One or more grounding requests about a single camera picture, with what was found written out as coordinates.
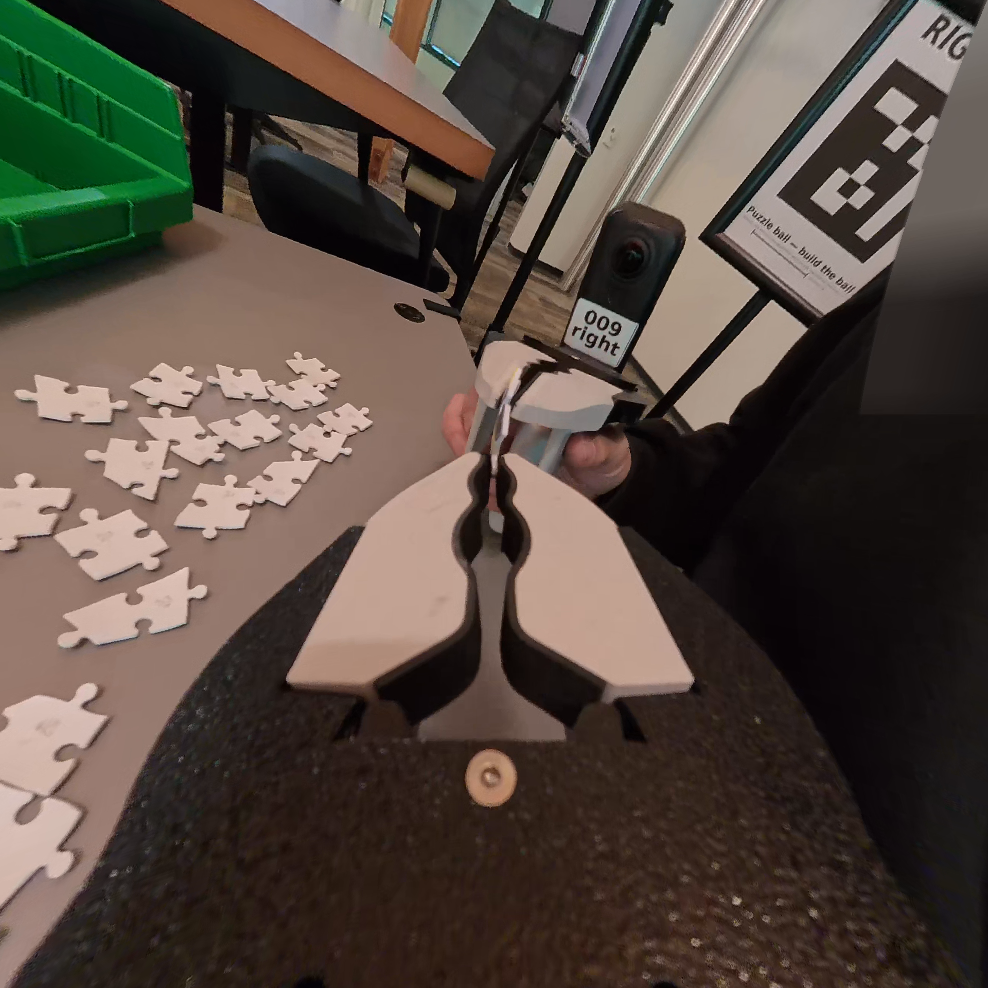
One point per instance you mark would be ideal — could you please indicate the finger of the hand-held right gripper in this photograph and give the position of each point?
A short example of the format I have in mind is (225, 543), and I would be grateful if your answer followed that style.
(494, 370)
(563, 401)

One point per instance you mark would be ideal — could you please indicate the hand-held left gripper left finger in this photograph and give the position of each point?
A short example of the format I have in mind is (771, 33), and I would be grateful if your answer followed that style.
(378, 610)

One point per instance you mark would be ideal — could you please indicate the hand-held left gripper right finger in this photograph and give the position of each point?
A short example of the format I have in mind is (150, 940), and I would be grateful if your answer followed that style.
(602, 610)

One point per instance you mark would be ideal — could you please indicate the white jigsaw puzzle piece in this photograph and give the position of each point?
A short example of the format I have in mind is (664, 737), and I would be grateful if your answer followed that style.
(505, 413)

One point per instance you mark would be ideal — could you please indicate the pile of white puzzle pieces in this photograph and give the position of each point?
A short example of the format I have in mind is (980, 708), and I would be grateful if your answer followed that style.
(108, 540)

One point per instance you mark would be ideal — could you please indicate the person's right forearm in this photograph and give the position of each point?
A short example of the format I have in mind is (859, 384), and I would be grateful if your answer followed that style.
(733, 478)

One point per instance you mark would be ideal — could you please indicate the person's right hand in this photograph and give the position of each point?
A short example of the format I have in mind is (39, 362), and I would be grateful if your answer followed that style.
(594, 463)

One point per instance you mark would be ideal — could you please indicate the black easel stand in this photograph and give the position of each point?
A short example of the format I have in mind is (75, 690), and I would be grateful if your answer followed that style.
(540, 231)

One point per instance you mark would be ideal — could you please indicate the black table grommet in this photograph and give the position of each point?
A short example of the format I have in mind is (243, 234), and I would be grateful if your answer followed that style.
(409, 313)

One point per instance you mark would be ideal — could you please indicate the black padded chair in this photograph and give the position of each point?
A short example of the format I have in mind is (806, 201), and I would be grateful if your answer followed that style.
(332, 201)

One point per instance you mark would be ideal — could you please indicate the framed marker sign on stand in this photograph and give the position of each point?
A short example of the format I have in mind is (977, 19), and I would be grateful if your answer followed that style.
(864, 154)

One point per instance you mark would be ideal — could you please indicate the black hooded sweatshirt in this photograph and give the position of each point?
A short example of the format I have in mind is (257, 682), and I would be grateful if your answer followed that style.
(888, 656)

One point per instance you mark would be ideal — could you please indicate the wooden workbench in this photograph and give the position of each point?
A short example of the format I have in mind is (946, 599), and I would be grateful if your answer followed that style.
(370, 69)

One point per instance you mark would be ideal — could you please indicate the green plastic bin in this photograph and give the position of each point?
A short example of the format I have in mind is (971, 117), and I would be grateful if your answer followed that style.
(77, 154)

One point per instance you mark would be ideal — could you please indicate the wooden post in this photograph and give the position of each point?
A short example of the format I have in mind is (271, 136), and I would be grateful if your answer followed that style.
(409, 27)

